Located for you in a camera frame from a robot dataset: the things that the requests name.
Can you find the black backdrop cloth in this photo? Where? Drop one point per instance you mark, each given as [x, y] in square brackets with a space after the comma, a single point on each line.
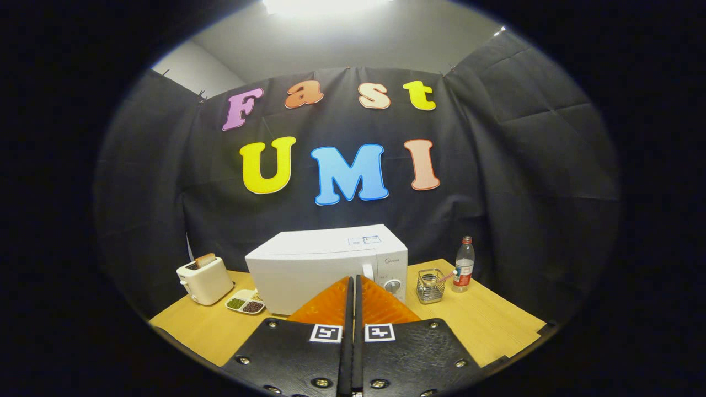
[524, 193]

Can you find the cream pop-up toaster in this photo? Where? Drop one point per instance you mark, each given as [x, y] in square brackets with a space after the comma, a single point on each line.
[207, 284]

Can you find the large ceiling light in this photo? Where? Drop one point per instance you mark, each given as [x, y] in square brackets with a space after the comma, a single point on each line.
[325, 5]

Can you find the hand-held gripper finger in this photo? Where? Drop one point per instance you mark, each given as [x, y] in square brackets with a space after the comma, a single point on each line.
[349, 309]
[359, 309]

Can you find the white toaster oven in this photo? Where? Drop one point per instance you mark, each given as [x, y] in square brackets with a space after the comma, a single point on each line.
[298, 275]

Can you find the clear plastic water bottle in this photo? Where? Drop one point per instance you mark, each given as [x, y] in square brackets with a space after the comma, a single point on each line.
[464, 264]

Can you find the red checked stick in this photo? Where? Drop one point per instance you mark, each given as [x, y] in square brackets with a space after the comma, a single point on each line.
[447, 277]

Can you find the toasted bread slice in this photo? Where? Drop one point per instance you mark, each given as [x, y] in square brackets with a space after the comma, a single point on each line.
[205, 260]

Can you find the white divided bean dish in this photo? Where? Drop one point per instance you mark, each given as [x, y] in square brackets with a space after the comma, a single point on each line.
[245, 303]

